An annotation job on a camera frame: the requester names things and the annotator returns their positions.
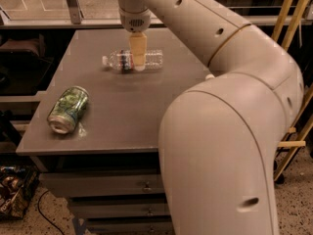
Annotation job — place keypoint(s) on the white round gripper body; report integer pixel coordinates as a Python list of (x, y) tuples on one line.
[(134, 21)]

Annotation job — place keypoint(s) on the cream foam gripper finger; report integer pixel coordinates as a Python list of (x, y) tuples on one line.
[(138, 48)]

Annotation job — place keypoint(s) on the clear bottle red blue label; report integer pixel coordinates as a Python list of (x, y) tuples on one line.
[(123, 61)]

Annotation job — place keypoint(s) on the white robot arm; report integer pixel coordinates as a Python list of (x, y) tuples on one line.
[(217, 140)]

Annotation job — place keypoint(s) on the white labelled water bottle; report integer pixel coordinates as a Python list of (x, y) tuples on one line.
[(209, 76)]

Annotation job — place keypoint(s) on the green aluminium drink can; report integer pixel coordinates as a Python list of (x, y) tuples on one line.
[(68, 110)]

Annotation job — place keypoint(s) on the dark chair at left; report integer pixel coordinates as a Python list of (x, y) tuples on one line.
[(24, 68)]

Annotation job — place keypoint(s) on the grey drawer cabinet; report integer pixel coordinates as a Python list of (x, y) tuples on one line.
[(119, 129)]

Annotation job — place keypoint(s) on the top grey drawer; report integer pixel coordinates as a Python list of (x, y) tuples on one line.
[(96, 184)]

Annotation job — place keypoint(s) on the grey drawer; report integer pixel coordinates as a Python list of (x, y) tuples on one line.
[(96, 184), (120, 208), (129, 224)]

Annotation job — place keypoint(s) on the middle grey drawer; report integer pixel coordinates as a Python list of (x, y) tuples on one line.
[(120, 208)]

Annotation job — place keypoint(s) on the box of snack packets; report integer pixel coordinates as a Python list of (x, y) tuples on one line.
[(17, 187)]

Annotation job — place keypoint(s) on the bottom grey drawer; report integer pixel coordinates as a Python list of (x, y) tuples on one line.
[(129, 224)]

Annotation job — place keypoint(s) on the metal railing frame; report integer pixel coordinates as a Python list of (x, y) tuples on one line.
[(58, 13)]

